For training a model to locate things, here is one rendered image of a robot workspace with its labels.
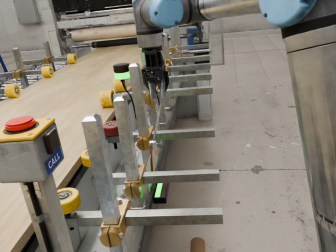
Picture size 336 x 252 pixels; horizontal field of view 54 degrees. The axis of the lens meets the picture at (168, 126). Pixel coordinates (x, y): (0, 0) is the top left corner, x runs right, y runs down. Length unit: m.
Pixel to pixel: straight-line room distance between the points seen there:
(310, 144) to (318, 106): 0.06
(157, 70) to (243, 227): 1.32
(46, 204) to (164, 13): 0.64
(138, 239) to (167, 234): 1.10
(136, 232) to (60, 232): 0.53
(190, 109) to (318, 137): 3.33
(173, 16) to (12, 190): 0.68
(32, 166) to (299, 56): 0.40
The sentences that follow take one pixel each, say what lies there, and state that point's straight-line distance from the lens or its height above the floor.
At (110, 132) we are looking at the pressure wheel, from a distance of 1.33.
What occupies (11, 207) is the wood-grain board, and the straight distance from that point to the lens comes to 0.98.
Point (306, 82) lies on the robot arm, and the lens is 0.51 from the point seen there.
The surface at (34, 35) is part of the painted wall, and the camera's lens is 11.45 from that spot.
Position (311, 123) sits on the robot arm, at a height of 1.18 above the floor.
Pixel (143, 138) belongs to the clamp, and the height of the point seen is 0.87.
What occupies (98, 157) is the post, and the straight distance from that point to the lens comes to 0.77.
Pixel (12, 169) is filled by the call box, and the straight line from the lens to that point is 0.50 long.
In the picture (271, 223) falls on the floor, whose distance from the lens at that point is 2.20.
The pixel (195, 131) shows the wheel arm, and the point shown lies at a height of 0.86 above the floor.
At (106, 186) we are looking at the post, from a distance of 0.81.
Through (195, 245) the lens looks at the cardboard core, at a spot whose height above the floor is 0.08.
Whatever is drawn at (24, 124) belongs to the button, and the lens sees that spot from 0.49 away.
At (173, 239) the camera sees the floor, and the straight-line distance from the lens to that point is 2.10.
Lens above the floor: 1.38
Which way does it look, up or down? 22 degrees down
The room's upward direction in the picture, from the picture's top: 7 degrees counter-clockwise
